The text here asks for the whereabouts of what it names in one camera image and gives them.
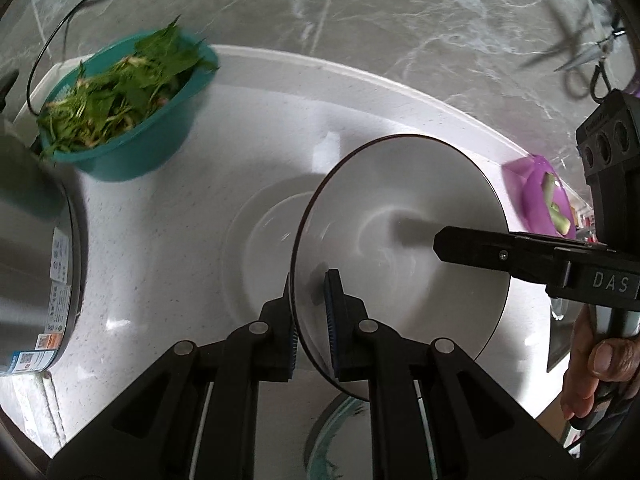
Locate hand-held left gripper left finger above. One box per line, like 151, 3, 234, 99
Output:
47, 272, 302, 480

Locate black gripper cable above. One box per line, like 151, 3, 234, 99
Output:
564, 424, 593, 453

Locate purple plastic container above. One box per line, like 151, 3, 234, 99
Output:
502, 155, 577, 239

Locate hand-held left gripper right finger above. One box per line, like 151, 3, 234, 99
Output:
322, 268, 579, 480

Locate black power cable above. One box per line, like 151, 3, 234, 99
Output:
25, 0, 142, 117

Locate large white bowl dark rim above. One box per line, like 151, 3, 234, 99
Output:
289, 133, 512, 402

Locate teal plastic colander basin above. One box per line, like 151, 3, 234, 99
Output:
38, 30, 221, 182

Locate stainless steel pot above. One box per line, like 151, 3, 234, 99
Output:
0, 72, 90, 377

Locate person's right hand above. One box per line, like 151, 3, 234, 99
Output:
560, 304, 640, 429

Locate green vegetable pieces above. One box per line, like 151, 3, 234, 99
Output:
542, 172, 575, 237

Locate teal floral plate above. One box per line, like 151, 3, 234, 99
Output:
304, 390, 382, 480

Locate leafy green vegetables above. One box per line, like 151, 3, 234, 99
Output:
38, 16, 221, 155

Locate hanging scissors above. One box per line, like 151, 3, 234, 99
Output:
552, 27, 629, 104

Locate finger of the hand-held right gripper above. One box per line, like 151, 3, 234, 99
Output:
432, 226, 572, 287

